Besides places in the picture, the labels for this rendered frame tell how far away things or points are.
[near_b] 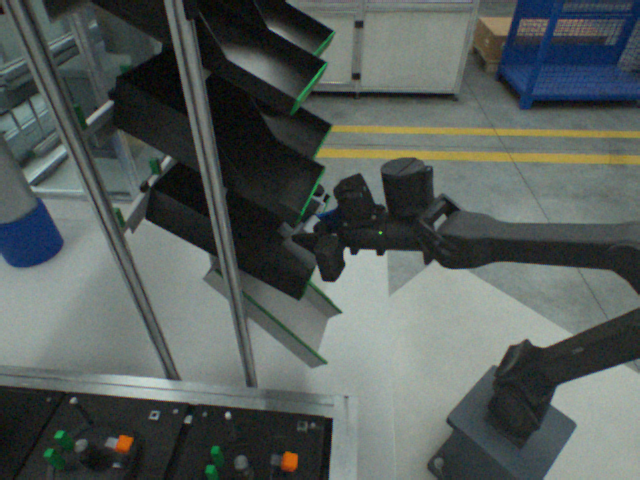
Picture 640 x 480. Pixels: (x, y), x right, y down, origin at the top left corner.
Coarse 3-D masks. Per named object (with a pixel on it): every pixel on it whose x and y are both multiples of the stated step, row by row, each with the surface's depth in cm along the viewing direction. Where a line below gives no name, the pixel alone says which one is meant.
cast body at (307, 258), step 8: (312, 216) 67; (304, 224) 67; (312, 224) 66; (320, 224) 65; (280, 232) 69; (288, 232) 68; (296, 232) 67; (304, 232) 65; (312, 232) 65; (328, 232) 66; (288, 240) 67; (288, 248) 68; (296, 248) 67; (296, 256) 68; (304, 256) 68; (312, 256) 67; (304, 264) 69; (312, 264) 68
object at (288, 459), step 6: (276, 456) 62; (282, 456) 62; (288, 456) 61; (294, 456) 61; (270, 462) 61; (276, 462) 61; (282, 462) 61; (288, 462) 61; (294, 462) 61; (276, 468) 65; (282, 468) 61; (288, 468) 61; (294, 468) 61; (276, 474) 64; (282, 474) 63
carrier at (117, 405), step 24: (72, 408) 77; (96, 408) 77; (120, 408) 77; (144, 408) 77; (168, 408) 77; (48, 432) 74; (72, 432) 72; (96, 432) 72; (120, 432) 72; (144, 432) 74; (168, 432) 74; (48, 456) 64; (72, 456) 69; (96, 456) 67; (144, 456) 71; (168, 456) 71
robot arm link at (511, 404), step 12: (504, 396) 58; (516, 396) 57; (552, 396) 61; (504, 408) 60; (516, 408) 58; (528, 408) 57; (540, 408) 60; (516, 420) 59; (528, 420) 58; (540, 420) 58
